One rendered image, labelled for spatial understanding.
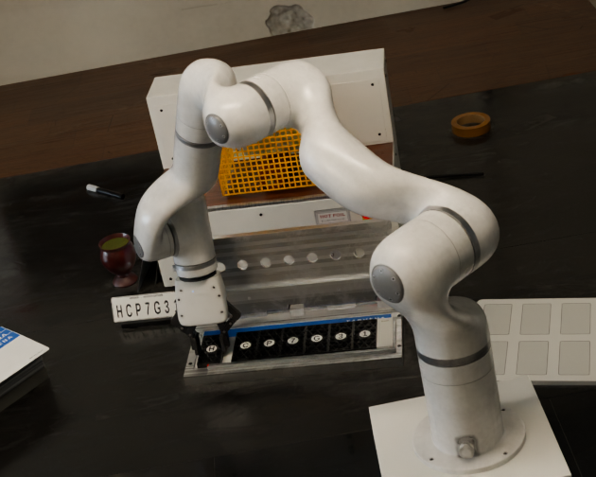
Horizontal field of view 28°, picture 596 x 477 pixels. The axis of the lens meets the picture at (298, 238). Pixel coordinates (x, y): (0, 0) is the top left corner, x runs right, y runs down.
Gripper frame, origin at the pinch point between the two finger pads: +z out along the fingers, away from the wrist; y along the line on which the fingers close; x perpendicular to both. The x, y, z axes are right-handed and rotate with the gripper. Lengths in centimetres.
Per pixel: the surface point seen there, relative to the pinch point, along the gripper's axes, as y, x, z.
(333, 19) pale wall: 17, 184, -36
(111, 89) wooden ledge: -55, 152, -27
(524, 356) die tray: 62, -8, 5
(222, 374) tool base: 3.0, -6.7, 4.1
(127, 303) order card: -21.1, 17.4, -3.9
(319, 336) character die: 22.3, 1.0, 1.2
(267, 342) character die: 11.6, 0.7, 1.2
